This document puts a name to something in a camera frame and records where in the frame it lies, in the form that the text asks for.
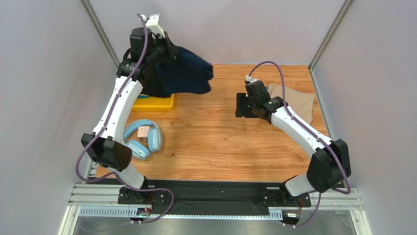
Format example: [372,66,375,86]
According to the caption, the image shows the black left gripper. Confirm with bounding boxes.
[147,31,181,66]

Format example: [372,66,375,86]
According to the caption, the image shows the navy t shirt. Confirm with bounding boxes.
[141,47,214,98]

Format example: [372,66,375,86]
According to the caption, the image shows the pinkish cube power adapter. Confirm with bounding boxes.
[137,126,150,141]

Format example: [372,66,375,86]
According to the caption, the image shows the light blue headphones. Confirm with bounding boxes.
[123,119,162,161]

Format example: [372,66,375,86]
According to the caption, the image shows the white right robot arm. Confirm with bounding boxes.
[235,93,351,199]

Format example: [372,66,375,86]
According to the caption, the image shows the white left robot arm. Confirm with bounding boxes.
[75,26,179,193]

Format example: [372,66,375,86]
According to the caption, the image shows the beige folded t shirt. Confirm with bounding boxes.
[267,84,315,124]

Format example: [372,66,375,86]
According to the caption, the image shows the yellow plastic bin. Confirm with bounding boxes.
[131,94,175,112]

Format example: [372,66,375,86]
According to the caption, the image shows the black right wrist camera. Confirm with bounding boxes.
[245,79,270,97]

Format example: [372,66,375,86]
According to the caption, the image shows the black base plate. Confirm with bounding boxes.
[117,180,311,216]

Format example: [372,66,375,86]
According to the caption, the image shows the aluminium frame rail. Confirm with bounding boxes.
[69,179,368,235]

